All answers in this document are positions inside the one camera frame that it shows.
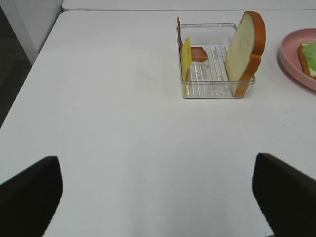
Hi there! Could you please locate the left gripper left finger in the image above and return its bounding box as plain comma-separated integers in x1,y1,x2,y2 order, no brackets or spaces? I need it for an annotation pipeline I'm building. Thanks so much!
0,156,62,237

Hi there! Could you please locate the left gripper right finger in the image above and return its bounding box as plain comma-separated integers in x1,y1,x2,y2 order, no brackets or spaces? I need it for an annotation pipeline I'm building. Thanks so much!
252,153,316,237

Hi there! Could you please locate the bread slice from tray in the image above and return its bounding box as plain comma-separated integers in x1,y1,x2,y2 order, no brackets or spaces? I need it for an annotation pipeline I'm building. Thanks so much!
297,44,316,79

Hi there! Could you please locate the green lettuce leaf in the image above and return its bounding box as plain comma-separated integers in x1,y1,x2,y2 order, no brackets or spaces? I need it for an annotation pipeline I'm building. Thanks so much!
302,43,316,71

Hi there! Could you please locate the curved bacon strip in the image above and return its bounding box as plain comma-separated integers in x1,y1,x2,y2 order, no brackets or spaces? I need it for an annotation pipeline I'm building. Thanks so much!
176,17,208,62

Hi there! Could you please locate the yellow cheese slice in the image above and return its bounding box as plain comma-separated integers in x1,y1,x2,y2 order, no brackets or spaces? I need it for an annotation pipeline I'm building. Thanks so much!
180,37,192,98

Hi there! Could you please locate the pink round plate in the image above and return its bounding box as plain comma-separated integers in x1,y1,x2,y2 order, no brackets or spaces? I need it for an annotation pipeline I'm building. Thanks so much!
279,28,316,91

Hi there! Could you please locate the bread slice in left tray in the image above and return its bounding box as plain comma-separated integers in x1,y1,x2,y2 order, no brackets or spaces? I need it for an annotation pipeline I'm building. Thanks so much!
224,11,266,98

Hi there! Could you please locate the left clear plastic tray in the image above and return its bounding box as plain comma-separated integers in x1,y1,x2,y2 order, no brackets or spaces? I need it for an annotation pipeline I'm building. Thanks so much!
176,23,255,99

